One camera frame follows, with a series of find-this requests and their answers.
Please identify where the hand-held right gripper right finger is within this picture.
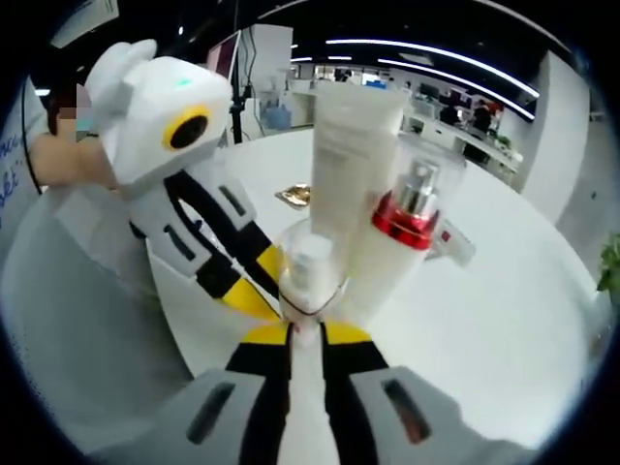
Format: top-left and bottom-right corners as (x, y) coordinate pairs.
(322, 322), (534, 465)

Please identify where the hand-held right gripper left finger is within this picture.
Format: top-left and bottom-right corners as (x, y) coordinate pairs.
(91, 323), (297, 465)

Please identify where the gold skincare sachet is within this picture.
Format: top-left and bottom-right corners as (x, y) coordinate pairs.
(274, 182), (312, 209)

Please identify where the silver white skincare bottle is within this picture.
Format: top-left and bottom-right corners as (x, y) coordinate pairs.
(270, 217), (351, 427)

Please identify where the white skincare tube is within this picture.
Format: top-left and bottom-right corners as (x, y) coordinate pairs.
(309, 81), (409, 253)

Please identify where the red-collared skincare bottle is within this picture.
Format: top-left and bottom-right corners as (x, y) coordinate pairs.
(346, 135), (467, 322)

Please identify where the white skincare box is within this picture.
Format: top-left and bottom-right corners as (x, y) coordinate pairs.
(425, 217), (477, 268)

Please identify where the person's left hand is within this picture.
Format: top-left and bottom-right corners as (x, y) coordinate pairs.
(33, 134), (120, 191)

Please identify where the person's head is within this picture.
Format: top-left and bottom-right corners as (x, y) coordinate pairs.
(46, 84), (78, 138)

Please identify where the black tripod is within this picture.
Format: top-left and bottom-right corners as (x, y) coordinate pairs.
(231, 26), (261, 145)

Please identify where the white laptop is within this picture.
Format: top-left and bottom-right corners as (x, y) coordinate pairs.
(205, 31), (243, 81)

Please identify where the blue water jug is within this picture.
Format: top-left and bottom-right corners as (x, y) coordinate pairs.
(263, 104), (293, 131)

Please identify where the green potted plant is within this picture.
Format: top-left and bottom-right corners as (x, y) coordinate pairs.
(598, 232), (620, 293)

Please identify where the white office desk row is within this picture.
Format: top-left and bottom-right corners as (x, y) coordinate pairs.
(401, 113), (525, 181)

